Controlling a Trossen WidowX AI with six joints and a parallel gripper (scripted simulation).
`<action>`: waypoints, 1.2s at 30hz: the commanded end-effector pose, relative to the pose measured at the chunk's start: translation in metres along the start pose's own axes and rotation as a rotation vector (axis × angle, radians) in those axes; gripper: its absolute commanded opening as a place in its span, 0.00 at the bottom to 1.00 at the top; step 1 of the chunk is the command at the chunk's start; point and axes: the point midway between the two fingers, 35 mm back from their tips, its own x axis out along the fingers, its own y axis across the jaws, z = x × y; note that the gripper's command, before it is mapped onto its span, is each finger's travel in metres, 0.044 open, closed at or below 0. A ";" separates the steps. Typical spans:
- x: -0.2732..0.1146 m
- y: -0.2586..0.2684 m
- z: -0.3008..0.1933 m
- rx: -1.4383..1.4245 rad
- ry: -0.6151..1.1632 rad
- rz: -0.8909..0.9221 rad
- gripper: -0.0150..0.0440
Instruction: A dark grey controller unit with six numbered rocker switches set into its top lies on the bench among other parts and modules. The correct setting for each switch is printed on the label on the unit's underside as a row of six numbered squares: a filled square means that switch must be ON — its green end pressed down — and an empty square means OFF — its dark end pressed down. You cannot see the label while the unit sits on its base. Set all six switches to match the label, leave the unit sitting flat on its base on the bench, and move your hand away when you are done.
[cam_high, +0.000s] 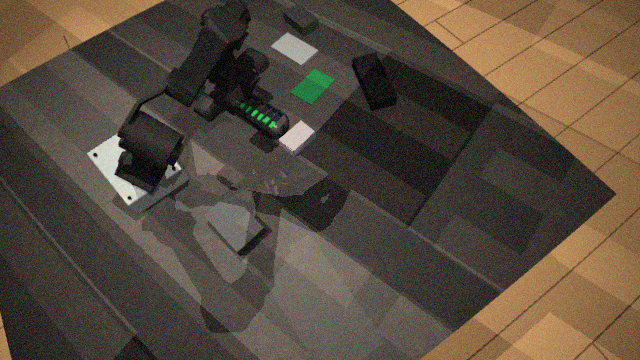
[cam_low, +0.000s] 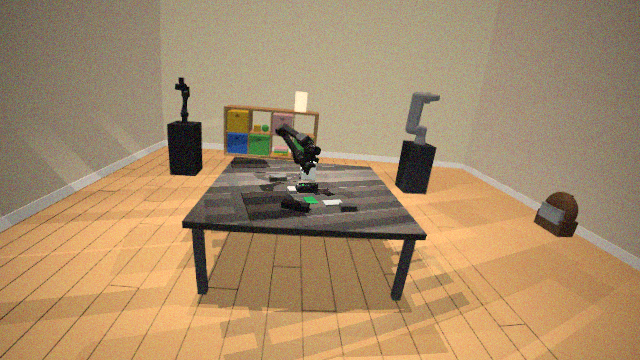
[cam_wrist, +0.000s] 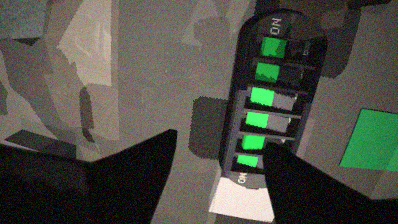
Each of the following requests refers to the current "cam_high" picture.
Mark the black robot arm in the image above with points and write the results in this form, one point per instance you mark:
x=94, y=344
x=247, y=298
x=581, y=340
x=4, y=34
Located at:
x=150, y=144

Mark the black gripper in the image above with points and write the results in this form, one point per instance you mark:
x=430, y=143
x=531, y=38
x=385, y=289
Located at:
x=239, y=72

